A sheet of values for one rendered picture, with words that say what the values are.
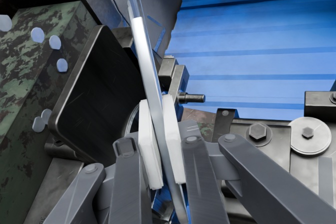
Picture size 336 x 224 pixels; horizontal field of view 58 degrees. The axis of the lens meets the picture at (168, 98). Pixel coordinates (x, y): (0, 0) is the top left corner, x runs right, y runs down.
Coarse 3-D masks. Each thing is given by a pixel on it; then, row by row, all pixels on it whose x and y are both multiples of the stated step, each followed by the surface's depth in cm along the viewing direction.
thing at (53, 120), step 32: (96, 32) 34; (96, 64) 33; (128, 64) 39; (64, 96) 30; (96, 96) 33; (128, 96) 40; (64, 128) 29; (96, 128) 34; (128, 128) 39; (96, 160) 34; (160, 160) 48
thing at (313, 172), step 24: (240, 120) 46; (264, 120) 45; (288, 120) 44; (312, 120) 41; (264, 144) 39; (288, 144) 38; (312, 144) 39; (288, 168) 37; (312, 168) 39; (240, 216) 39
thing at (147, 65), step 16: (128, 0) 20; (128, 16) 19; (144, 32) 18; (144, 48) 18; (144, 64) 18; (144, 80) 18; (160, 96) 27; (160, 112) 19; (160, 128) 19; (160, 144) 19; (176, 192) 21; (176, 208) 22
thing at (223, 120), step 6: (222, 108) 50; (228, 108) 49; (234, 108) 50; (216, 114) 49; (222, 114) 49; (228, 114) 48; (234, 114) 48; (216, 120) 48; (222, 120) 48; (228, 120) 48; (216, 126) 48; (222, 126) 48; (228, 126) 47; (216, 132) 47; (222, 132) 47; (228, 132) 47; (216, 138) 47
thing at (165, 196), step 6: (162, 168) 50; (162, 174) 50; (162, 186) 50; (156, 192) 48; (162, 192) 50; (168, 192) 52; (156, 198) 48; (162, 198) 50; (168, 198) 52; (156, 204) 48; (162, 204) 50; (156, 210) 48; (162, 210) 50; (156, 216) 52
